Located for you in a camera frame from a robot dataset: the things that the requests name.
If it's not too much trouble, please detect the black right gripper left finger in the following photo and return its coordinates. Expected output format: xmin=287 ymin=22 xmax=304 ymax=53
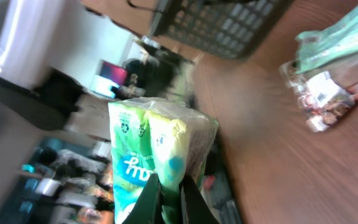
xmin=122 ymin=174 xmax=163 ymax=224

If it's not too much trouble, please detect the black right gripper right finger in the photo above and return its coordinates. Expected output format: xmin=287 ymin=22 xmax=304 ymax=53
xmin=180 ymin=175 xmax=219 ymax=224

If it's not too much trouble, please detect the teal Kleenex tissue pack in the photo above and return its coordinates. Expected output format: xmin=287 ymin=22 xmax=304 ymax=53
xmin=108 ymin=97 xmax=219 ymax=223

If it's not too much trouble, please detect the brown PaniTree snack pouch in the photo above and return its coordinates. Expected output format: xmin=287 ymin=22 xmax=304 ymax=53
xmin=279 ymin=53 xmax=358 ymax=132

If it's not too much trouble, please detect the teal wipes packet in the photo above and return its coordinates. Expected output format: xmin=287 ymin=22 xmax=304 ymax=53
xmin=296 ymin=5 xmax=358 ymax=73

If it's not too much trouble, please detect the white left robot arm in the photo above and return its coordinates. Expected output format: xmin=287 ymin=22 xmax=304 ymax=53
xmin=0 ymin=1 xmax=84 ymax=131

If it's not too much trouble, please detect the grey plastic basket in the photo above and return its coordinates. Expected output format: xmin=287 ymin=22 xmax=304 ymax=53
xmin=149 ymin=0 xmax=293 ymax=60

